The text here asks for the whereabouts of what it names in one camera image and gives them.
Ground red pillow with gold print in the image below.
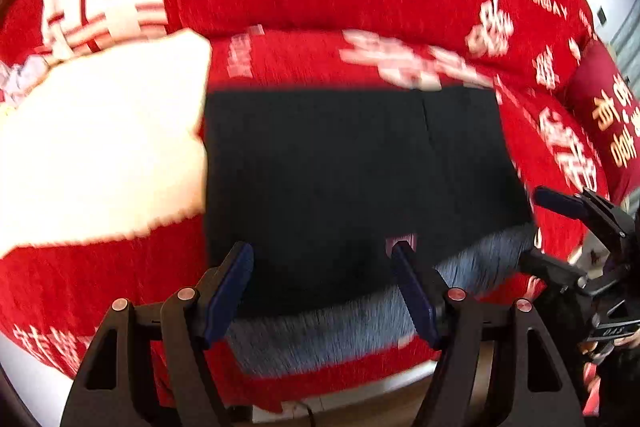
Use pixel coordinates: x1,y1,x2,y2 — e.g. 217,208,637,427
564,38,640,204

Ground white cloth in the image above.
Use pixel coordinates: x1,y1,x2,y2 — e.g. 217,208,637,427
0,28,214,261

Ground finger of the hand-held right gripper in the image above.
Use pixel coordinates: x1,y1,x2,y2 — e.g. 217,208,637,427
519,251,590,292
533,186,637,242

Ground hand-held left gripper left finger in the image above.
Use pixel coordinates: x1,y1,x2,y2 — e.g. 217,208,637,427
60,241,255,427

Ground person's right hand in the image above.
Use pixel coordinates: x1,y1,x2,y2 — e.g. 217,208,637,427
577,332,640,362

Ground black pants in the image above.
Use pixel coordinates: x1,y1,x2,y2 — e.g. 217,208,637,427
202,86,537,319

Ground blue patterned mat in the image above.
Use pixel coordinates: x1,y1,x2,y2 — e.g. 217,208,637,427
224,222,540,379

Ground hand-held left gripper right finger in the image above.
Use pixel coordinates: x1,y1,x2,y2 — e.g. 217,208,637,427
391,241,586,427

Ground pale patterned cloth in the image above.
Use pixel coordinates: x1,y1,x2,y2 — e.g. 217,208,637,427
0,56,51,108

